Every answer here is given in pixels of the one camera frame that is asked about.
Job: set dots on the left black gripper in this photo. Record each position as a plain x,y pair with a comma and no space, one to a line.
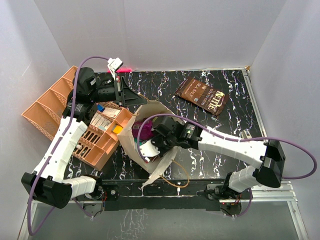
129,97

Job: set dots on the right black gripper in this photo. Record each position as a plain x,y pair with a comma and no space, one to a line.
155,140

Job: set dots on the brown paper bag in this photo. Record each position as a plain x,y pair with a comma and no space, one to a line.
156,167

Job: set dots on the brown kettle chips bag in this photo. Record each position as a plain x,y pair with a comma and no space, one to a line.
204,96

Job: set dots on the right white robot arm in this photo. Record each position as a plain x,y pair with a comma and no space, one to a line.
265,159

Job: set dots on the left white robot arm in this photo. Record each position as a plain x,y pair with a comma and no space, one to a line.
82,114

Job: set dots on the purple snack bag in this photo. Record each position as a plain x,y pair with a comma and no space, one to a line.
146,131

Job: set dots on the small blue box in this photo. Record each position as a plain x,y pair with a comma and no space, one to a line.
100,108

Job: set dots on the yellow orange small item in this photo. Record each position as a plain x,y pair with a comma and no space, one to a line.
117,129

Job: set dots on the pink compartment tray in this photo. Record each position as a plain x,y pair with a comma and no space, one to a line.
96,146

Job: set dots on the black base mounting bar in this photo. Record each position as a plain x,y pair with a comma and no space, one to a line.
199,194

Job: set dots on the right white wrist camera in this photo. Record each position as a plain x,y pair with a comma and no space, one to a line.
147,149

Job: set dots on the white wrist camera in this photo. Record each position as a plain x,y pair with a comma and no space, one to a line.
147,149
113,65

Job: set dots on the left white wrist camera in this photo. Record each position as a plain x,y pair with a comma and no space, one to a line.
113,65

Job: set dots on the aluminium frame rail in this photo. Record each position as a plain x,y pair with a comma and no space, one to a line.
286,192

